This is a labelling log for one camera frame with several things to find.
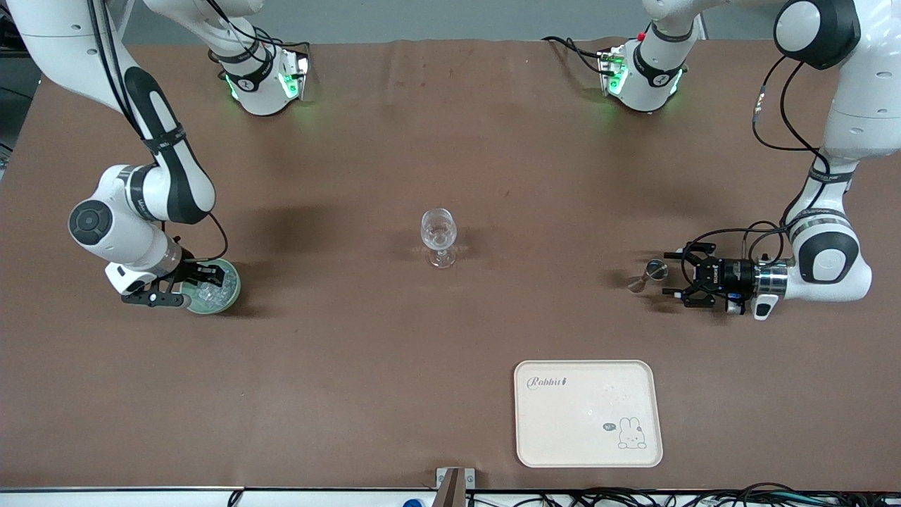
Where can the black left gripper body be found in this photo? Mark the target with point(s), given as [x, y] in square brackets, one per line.
[734, 275]

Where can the steel double jigger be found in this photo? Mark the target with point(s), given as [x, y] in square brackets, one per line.
[657, 267]

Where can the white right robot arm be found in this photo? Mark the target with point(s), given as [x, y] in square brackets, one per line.
[42, 42]

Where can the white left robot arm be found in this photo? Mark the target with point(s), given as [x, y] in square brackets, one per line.
[866, 105]

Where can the heap of clear ice cubes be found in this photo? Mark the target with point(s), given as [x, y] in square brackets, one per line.
[211, 294]

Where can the clear stemmed wine glass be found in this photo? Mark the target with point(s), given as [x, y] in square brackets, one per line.
[438, 232]

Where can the pale green ceramic bowl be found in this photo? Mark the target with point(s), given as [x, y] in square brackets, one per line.
[219, 303]

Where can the white rabbit print tray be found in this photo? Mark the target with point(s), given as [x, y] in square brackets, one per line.
[577, 422]

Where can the brown table mat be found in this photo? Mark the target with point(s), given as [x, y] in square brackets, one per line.
[352, 366]

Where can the green lit base connector panel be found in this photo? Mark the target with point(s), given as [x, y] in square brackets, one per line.
[294, 77]
[612, 70]

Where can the metal bracket with wooden post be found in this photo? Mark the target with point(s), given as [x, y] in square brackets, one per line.
[454, 486]

